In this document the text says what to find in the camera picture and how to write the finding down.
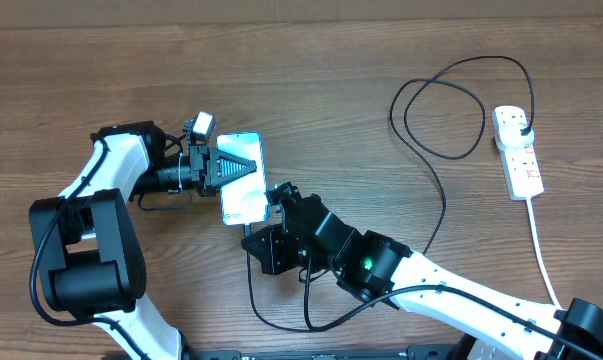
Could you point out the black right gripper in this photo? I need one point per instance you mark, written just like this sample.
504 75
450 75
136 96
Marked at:
277 250

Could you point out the white power strip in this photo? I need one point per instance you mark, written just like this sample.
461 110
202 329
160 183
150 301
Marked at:
520 166

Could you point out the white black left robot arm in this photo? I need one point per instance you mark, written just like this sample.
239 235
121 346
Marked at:
88 266

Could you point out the white charger plug adapter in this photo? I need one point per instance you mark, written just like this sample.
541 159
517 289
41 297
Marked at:
513 136

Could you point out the cardboard backdrop panel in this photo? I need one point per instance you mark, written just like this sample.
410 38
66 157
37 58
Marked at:
33 14

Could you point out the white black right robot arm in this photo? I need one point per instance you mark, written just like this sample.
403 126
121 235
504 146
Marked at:
375 268

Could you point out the Samsung Galaxy smartphone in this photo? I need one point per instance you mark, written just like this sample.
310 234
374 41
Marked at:
244 201

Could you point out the black mounting rail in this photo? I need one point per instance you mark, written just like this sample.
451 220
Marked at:
413 352

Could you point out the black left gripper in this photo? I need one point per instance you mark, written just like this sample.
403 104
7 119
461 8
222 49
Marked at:
208 164

